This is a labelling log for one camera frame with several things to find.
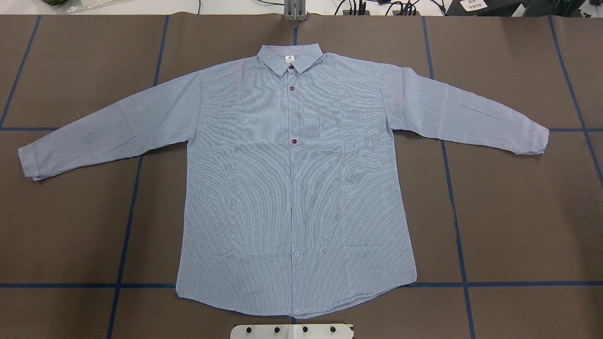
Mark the light blue striped shirt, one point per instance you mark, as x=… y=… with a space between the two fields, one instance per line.
x=293 y=202

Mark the grey orange connector hub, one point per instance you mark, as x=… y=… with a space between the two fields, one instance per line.
x=356 y=8
x=403 y=8

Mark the white mounting plate with bolts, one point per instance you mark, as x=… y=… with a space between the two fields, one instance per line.
x=293 y=331

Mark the black box with white label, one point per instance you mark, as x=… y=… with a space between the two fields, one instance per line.
x=495 y=8

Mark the clear plastic MINI bag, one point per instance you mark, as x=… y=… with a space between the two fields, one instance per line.
x=73 y=6

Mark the green folded cloth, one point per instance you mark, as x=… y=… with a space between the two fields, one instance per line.
x=54 y=2

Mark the grey metal bracket post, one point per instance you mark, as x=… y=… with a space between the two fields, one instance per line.
x=295 y=10

